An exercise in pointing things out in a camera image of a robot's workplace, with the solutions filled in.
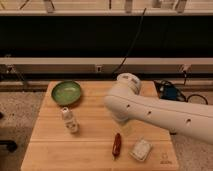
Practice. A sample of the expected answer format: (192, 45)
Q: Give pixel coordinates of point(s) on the green bowl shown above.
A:
(66, 92)

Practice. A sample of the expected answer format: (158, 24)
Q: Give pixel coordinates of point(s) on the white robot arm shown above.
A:
(125, 102)

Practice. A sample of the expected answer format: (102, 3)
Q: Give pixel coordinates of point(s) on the white wrapped packet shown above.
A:
(141, 150)

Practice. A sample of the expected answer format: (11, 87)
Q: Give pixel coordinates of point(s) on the small white plastic bottle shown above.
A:
(69, 120)

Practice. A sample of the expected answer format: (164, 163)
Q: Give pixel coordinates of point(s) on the white wall outlet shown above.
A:
(99, 69)

